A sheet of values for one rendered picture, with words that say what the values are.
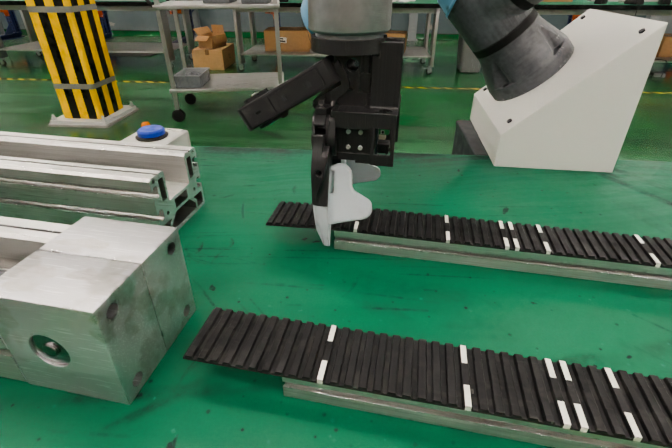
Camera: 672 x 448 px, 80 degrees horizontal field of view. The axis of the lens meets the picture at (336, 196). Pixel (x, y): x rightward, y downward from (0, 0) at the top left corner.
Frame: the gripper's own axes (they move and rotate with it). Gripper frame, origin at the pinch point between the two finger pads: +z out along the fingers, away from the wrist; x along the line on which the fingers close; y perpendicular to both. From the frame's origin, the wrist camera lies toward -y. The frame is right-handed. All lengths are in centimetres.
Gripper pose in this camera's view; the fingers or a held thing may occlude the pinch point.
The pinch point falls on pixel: (328, 216)
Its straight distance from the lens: 47.1
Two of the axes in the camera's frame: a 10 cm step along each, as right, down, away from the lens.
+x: 2.0, -4.8, 8.6
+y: 9.8, 1.0, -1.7
